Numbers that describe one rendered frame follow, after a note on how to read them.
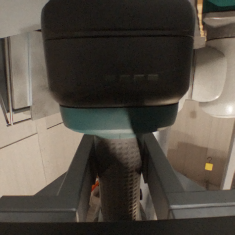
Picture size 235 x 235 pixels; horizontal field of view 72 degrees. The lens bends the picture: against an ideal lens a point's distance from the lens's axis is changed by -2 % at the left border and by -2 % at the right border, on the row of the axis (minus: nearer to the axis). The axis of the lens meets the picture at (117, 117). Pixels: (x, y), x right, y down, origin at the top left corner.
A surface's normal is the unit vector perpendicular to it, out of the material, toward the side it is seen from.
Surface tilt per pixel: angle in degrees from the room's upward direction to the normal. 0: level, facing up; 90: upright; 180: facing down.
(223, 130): 90
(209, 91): 76
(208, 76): 92
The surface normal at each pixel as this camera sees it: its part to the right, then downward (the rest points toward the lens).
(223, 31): -0.82, 0.27
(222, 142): -0.45, 0.27
